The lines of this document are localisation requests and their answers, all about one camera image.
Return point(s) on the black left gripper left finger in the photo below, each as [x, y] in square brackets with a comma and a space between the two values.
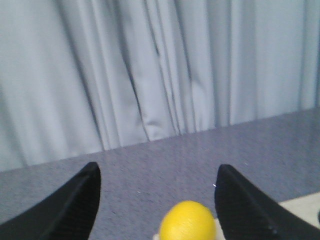
[69, 213]

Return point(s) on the wooden cutting board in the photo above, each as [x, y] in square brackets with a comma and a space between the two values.
[305, 207]

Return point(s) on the yellow lemon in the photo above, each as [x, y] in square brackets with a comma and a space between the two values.
[188, 220]

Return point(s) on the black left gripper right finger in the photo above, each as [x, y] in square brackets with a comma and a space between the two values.
[247, 213]

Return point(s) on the grey curtain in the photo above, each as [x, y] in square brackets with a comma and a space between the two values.
[84, 76]

